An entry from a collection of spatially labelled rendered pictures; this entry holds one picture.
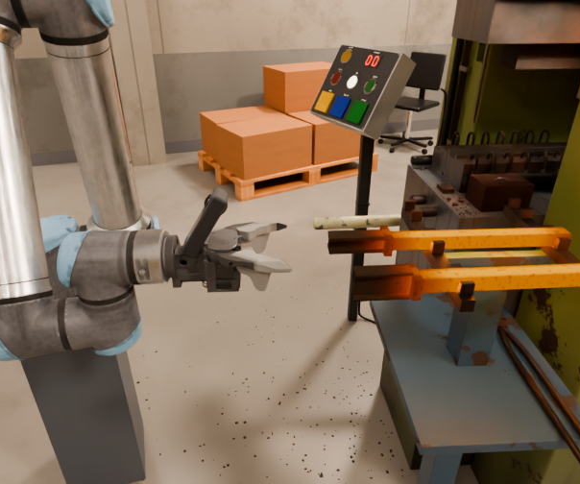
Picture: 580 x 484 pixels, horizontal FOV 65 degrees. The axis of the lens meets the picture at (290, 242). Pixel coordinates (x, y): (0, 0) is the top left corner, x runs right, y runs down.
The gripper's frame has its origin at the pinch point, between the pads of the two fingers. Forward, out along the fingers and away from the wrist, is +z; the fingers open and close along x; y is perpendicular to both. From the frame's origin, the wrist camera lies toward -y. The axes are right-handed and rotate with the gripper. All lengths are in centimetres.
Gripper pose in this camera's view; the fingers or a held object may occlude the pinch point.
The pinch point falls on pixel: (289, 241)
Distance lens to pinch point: 75.4
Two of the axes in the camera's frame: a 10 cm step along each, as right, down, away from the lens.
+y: 0.0, 8.8, 4.8
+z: 10.0, -0.3, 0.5
